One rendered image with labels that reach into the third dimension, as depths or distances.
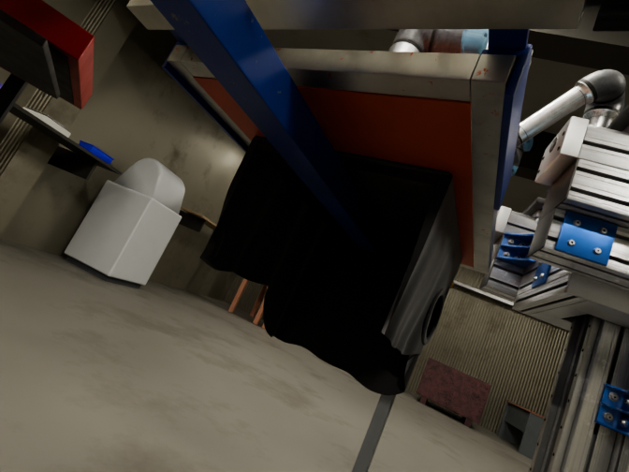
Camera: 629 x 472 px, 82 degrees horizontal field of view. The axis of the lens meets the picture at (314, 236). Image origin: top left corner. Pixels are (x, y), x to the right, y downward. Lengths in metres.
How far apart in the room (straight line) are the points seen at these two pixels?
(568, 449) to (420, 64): 0.86
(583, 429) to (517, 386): 7.69
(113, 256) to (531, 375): 7.68
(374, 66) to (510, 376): 8.35
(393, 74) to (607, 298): 0.67
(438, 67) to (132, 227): 4.40
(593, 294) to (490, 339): 7.68
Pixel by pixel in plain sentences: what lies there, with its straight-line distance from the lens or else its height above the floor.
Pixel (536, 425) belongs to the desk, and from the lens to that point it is 7.30.
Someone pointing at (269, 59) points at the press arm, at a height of 0.90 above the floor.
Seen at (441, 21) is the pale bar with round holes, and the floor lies 0.99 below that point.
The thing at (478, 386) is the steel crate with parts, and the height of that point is 0.67.
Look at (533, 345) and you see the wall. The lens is 8.84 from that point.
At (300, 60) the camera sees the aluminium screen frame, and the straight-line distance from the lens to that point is 0.59.
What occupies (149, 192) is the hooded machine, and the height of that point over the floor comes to 1.13.
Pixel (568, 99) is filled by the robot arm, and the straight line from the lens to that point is 1.71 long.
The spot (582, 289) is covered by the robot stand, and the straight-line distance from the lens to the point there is 0.95.
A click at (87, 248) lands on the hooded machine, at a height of 0.24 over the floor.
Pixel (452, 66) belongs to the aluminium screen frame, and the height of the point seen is 0.97.
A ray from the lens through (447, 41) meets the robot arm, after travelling 0.91.
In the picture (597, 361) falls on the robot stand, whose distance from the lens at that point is 1.07.
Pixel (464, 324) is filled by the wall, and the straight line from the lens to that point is 8.52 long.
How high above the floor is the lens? 0.64
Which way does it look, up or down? 11 degrees up
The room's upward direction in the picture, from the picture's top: 25 degrees clockwise
